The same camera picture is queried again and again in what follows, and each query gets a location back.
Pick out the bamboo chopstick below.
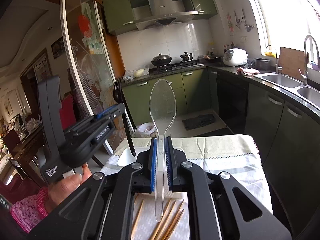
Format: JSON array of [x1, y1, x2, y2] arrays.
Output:
[[160, 200, 184, 239], [131, 199, 144, 240], [149, 198, 172, 240], [164, 209, 184, 240]]

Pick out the black plastic fork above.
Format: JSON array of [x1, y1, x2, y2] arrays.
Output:
[[113, 77, 136, 157]]

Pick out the clear plastic spoon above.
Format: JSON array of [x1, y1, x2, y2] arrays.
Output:
[[149, 79, 176, 222]]

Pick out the person left hand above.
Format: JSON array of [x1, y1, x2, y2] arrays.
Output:
[[45, 163, 92, 213]]

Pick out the red chair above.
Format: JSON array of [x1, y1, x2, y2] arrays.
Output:
[[59, 95, 76, 130]]

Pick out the patterned tablecloth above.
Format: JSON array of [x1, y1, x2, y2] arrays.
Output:
[[100, 134, 273, 239]]

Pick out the white plastic utensil holder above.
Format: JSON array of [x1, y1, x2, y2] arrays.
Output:
[[117, 147, 139, 167]]

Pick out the dark floor mat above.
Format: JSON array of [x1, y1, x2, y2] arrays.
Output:
[[182, 114, 216, 131]]

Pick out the glass sliding door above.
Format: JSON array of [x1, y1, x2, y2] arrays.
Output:
[[60, 0, 121, 119]]

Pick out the plastic bag with food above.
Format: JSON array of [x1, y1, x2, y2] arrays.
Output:
[[123, 67, 149, 81]]

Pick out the green lower cabinets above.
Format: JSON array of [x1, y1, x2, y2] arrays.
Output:
[[122, 68, 212, 126]]

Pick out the green cabinets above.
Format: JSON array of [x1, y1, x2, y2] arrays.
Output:
[[122, 68, 212, 126], [103, 0, 217, 35]]

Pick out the black wok with lid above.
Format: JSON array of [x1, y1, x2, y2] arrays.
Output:
[[151, 53, 172, 67]]

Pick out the red striped cloth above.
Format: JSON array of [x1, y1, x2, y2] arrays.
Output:
[[236, 67, 260, 76]]

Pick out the stainless double sink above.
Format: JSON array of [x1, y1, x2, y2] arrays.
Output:
[[254, 73, 320, 109]]

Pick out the gas stove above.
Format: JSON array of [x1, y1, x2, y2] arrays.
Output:
[[150, 60, 204, 74]]

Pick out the green upper cabinets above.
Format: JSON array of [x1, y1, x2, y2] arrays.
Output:
[[103, 0, 217, 35]]

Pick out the dark pot on counter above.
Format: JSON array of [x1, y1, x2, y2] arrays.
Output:
[[254, 58, 271, 70]]

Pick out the white rice cooker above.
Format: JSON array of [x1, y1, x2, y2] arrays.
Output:
[[223, 48, 248, 67]]

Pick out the small steel faucet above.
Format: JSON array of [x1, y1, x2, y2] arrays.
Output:
[[265, 44, 282, 74]]

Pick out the tall steel faucet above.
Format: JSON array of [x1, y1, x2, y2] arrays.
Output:
[[299, 34, 319, 86]]

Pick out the wooden cutting board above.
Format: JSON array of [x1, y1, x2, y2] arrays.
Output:
[[279, 47, 305, 81]]

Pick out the steel range hood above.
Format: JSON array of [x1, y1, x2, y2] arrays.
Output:
[[130, 0, 199, 30]]

